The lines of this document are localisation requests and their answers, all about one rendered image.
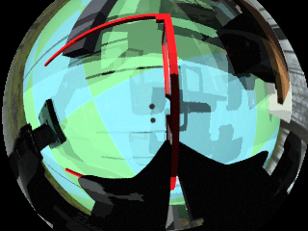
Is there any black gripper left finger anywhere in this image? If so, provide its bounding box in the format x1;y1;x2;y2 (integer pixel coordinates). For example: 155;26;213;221
78;140;172;224

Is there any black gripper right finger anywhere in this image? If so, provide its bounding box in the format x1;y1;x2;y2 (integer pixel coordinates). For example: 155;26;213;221
177;142;269;223

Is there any white flat panel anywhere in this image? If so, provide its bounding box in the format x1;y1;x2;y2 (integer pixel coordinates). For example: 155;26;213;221
223;0;293;122

